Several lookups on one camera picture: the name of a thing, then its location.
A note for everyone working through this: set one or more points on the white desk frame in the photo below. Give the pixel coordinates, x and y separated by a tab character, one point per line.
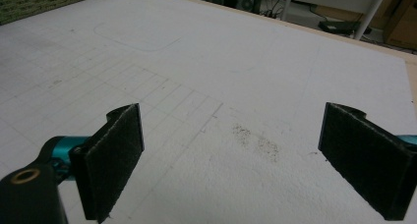
367	17

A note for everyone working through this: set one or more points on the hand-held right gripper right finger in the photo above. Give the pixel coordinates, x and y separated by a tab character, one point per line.
370	158

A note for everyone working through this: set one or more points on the green woven basket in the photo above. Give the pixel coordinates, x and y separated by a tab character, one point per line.
32	1

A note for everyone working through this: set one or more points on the brown cardboard box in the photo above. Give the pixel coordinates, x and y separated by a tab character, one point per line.
401	27

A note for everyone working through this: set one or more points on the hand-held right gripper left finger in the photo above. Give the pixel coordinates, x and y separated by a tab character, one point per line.
108	165

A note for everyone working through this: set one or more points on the black flat device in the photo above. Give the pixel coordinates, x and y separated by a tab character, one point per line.
341	27

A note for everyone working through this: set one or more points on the white foam mat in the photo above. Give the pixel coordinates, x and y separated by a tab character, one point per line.
229	70

